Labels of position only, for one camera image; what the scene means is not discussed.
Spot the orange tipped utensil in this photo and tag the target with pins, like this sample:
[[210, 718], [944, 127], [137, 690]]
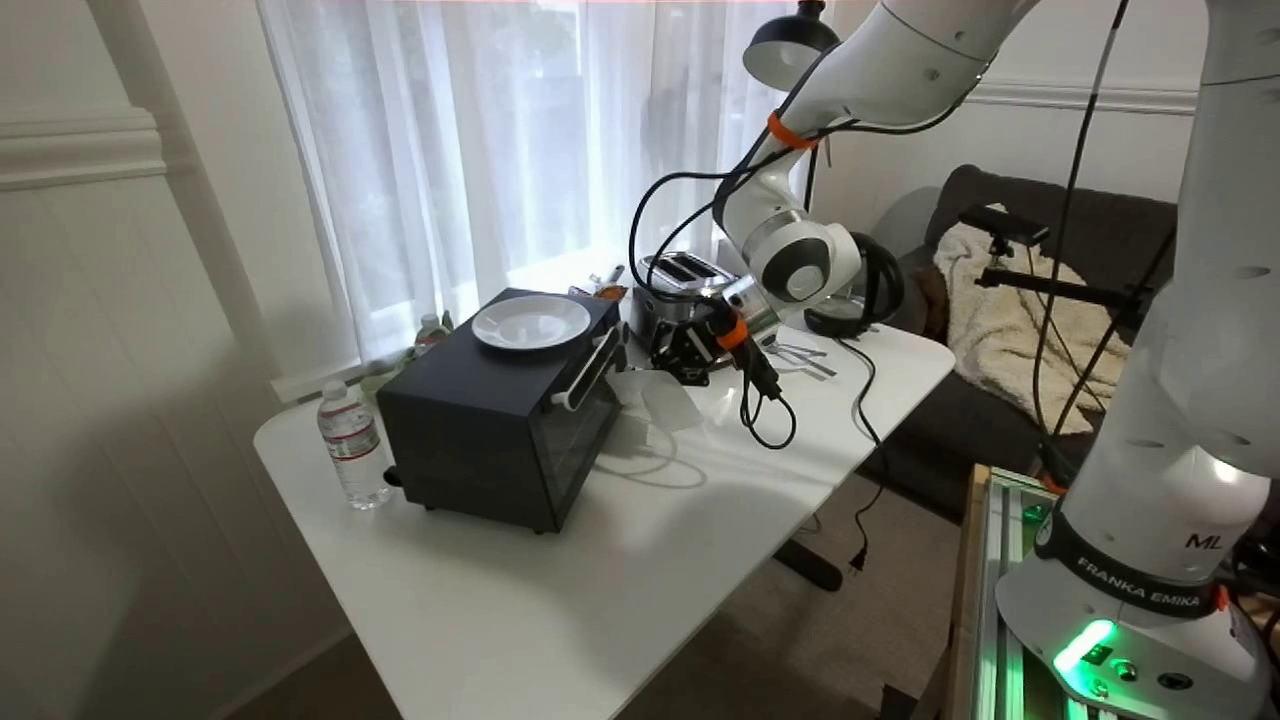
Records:
[[609, 285]]

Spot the black table foot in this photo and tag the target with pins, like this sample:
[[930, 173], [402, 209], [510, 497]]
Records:
[[810, 564]]

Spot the dark grey sofa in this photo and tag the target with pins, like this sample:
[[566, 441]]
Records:
[[987, 195]]

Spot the black toaster oven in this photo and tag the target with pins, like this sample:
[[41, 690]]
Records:
[[480, 427]]

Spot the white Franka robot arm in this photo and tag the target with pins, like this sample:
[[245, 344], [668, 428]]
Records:
[[1186, 402]]

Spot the black camera stand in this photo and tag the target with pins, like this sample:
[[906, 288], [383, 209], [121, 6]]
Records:
[[1053, 285]]

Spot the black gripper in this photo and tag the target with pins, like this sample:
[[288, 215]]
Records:
[[701, 344]]

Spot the large white plate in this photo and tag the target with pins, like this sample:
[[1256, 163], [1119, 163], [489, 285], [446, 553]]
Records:
[[528, 321]]

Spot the clear plastic water bottle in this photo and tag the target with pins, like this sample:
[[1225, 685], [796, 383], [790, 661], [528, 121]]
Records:
[[353, 444]]

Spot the small white plate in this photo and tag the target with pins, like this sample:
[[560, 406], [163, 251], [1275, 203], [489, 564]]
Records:
[[814, 369]]

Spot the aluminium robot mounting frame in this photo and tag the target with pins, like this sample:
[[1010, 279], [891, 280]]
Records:
[[980, 643]]

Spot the white sheer curtain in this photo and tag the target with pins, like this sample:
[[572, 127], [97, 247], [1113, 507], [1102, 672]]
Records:
[[402, 163]]

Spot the beige blanket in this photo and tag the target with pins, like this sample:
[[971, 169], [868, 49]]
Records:
[[1000, 334]]

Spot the silver two-slot toaster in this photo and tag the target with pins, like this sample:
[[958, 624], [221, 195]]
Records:
[[674, 285]]

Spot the black floor lamp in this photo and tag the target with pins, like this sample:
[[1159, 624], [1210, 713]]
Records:
[[787, 52]]

